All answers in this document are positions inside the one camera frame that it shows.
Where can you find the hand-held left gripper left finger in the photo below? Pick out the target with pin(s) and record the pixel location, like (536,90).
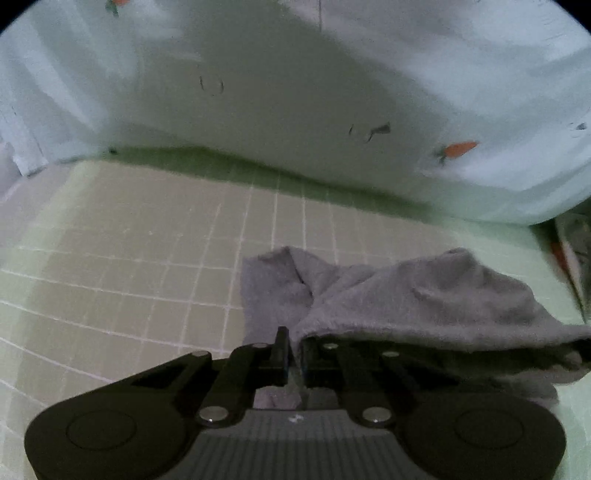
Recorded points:
(280,350)

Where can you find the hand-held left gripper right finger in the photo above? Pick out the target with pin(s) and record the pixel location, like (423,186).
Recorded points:
(310,364)

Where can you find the grey long-sleeve top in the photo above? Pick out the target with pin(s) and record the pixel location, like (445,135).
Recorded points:
(415,295)

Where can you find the white carrot print duvet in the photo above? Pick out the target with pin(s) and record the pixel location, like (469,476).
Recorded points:
(277,115)

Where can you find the grey and white cloth pile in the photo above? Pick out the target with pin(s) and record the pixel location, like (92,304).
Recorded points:
(575,258)

